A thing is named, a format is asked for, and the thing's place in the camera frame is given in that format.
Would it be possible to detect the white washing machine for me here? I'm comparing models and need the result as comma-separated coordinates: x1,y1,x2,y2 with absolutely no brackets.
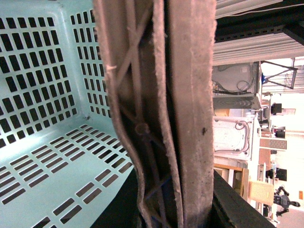
213,116,259,161

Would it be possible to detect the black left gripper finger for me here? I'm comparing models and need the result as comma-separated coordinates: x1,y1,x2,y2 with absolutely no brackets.
212,171,274,228

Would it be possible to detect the brown basket handle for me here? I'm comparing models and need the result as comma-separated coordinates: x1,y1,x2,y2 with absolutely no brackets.
93,0,216,228

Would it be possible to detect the light teal plastic basket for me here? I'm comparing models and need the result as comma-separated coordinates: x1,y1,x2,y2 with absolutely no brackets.
0,0,136,228

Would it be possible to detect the cardboard box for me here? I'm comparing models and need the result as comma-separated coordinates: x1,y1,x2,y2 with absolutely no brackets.
248,180,274,206

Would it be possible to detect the grey appliance back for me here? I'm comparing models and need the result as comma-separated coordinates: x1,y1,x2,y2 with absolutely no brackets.
211,62,262,97

